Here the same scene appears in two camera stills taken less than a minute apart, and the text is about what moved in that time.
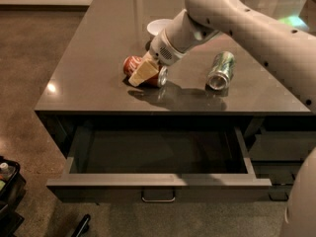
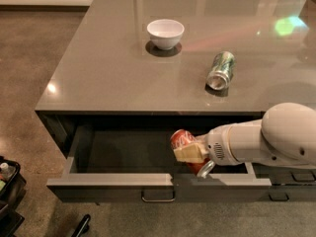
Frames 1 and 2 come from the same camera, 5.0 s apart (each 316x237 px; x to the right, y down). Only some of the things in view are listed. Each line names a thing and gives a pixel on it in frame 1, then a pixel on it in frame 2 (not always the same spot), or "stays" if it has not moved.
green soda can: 221,71 stays
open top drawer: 157,164 stays
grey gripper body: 163,51 to 215,146
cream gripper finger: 147,68 to 193,153
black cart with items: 12,194 stays
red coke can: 130,64 to 182,137
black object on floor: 82,227 stays
